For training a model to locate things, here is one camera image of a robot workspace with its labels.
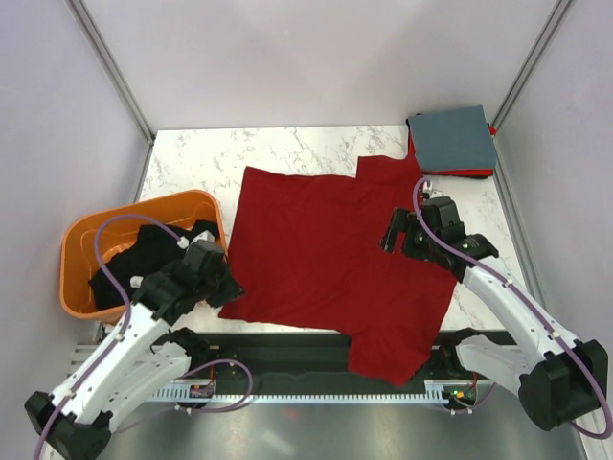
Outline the dark red t shirt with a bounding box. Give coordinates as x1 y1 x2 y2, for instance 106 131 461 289
220 156 456 386

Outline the black t shirt in basket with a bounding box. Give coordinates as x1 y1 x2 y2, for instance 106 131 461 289
88 218 221 311

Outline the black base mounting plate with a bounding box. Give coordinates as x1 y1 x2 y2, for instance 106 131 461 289
191 329 497 398

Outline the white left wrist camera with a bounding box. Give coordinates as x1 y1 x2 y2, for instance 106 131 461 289
176 230 216 249

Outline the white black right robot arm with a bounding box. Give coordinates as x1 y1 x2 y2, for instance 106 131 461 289
380 196 612 440

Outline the orange plastic laundry basket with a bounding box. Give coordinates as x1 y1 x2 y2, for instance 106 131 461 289
59 190 227 324

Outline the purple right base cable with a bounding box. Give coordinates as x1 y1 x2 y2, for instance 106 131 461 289
443 366 497 417

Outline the left aluminium frame post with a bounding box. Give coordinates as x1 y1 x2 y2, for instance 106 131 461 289
66 0 155 147

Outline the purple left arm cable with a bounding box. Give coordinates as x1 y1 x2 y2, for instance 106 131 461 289
33 214 191 460

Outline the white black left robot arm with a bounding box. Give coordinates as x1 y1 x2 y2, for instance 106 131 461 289
25 240 243 459

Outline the folded grey blue t shirt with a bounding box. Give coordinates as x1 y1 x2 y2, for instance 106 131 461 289
406 104 495 173

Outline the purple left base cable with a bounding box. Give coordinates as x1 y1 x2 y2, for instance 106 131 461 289
114 358 255 432

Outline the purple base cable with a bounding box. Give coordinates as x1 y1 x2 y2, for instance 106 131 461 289
443 366 497 417
114 358 255 432

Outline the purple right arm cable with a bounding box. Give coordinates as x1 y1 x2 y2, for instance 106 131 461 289
412 176 613 438

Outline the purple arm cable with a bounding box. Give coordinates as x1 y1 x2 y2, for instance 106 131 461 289
412 176 613 438
33 214 191 460

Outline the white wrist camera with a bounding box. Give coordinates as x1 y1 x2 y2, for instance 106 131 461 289
419 179 447 200
176 230 216 249

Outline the white slotted cable duct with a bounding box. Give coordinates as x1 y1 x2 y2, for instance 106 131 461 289
147 382 448 404

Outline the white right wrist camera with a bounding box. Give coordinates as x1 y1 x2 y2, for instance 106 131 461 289
419 179 447 200

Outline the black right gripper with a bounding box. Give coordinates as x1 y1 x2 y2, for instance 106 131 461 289
378 207 441 264

